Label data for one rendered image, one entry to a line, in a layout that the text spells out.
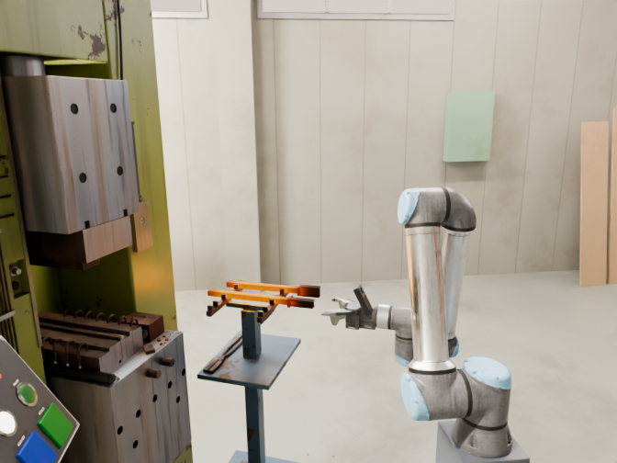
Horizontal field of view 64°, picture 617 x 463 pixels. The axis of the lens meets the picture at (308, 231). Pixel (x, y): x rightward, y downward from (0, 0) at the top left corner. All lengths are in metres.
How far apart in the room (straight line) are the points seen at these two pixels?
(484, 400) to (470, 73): 3.68
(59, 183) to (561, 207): 4.85
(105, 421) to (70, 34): 1.13
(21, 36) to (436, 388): 1.52
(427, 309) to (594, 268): 3.89
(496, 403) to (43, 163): 1.47
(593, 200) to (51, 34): 4.69
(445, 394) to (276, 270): 3.30
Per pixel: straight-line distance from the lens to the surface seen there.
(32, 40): 1.59
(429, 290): 1.62
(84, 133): 1.48
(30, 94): 1.45
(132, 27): 1.92
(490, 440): 1.79
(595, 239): 5.38
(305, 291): 2.08
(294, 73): 4.54
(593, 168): 5.34
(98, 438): 1.71
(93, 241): 1.51
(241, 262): 4.57
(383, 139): 4.69
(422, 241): 1.61
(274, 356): 2.13
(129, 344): 1.70
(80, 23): 1.73
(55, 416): 1.30
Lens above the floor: 1.69
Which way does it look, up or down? 14 degrees down
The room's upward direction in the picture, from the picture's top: 1 degrees counter-clockwise
